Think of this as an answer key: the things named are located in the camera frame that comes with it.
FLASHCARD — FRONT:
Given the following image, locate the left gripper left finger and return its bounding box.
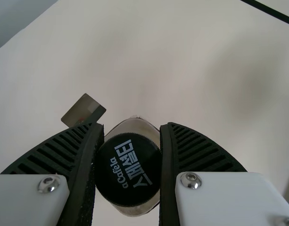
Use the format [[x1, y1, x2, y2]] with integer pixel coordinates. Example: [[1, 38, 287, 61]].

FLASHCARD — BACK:
[[0, 122, 105, 226]]

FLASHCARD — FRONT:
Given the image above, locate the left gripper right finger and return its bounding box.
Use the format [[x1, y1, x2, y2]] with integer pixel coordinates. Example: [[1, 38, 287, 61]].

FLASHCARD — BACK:
[[158, 121, 289, 226]]

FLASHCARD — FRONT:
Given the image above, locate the dark coffee bottle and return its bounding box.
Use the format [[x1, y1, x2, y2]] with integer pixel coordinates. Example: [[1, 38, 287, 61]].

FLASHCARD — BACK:
[[94, 116, 163, 217]]

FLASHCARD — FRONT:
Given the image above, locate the small square scanner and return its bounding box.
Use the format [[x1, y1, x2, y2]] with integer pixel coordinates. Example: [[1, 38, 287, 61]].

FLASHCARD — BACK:
[[60, 93, 107, 128]]

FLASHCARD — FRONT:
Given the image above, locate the black strip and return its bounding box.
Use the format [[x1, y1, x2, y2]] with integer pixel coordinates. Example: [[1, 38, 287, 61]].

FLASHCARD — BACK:
[[240, 0, 289, 26]]

